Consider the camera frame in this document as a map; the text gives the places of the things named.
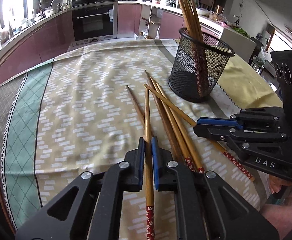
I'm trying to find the chopstick in holder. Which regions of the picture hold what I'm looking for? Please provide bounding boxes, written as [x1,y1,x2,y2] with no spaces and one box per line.
[178,0,194,37]
[180,0,197,39]
[188,0,203,43]
[179,0,200,41]

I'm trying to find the light bamboo chopstick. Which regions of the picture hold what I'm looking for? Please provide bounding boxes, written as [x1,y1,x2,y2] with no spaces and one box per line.
[144,86,156,240]

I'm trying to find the yellow cloth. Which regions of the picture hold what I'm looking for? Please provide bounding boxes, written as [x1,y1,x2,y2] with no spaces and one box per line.
[218,55,283,108]

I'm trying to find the long crossing bamboo chopstick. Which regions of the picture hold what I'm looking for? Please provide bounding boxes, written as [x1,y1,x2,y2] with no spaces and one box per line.
[144,83,255,181]

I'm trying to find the built-in black oven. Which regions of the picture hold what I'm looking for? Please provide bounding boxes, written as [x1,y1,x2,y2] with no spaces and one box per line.
[71,3,115,41]

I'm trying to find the right hand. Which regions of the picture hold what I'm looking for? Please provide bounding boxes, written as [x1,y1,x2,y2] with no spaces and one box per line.
[269,175,292,194]

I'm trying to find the patterned beige tablecloth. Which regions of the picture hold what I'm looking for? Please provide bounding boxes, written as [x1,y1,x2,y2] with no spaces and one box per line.
[0,38,269,240]

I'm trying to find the dark brown chopstick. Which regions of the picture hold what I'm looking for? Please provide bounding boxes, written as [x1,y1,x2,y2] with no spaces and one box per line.
[126,85,153,142]

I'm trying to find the pink kitchen cabinets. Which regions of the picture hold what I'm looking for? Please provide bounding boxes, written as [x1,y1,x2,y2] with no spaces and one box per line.
[0,1,185,84]

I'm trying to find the dark bamboo chopstick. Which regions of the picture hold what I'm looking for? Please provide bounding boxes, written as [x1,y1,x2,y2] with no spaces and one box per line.
[144,69,184,163]

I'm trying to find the black mesh utensil holder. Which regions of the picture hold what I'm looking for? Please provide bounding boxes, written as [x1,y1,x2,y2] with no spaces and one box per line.
[168,28,235,103]

